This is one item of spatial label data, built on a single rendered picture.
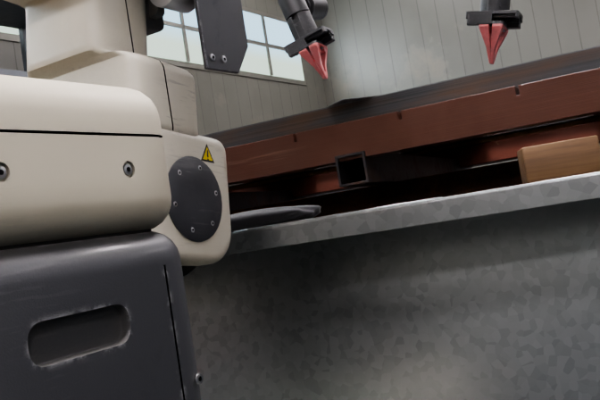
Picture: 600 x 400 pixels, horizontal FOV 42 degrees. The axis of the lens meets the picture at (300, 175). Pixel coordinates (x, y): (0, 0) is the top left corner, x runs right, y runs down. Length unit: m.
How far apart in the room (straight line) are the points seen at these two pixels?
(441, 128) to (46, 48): 0.58
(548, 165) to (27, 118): 0.72
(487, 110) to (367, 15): 7.90
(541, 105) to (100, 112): 0.72
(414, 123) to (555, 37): 7.12
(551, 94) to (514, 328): 0.34
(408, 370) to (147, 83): 0.58
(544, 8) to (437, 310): 7.31
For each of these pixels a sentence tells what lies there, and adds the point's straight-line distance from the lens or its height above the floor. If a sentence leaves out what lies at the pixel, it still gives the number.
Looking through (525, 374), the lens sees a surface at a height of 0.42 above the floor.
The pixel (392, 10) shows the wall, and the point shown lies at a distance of 8.94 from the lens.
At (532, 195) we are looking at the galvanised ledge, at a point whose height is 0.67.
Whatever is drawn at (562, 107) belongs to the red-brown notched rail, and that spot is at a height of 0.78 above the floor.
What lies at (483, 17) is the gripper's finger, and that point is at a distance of 1.60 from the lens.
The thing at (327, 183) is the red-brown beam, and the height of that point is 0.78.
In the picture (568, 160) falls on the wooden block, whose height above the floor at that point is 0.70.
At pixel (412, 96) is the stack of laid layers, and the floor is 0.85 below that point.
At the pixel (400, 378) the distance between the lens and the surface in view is 1.21.
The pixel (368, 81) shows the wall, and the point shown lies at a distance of 8.96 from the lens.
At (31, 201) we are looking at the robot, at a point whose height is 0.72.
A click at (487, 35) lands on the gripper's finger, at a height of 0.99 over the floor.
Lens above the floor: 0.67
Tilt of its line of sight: 4 degrees up
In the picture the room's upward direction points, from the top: 9 degrees counter-clockwise
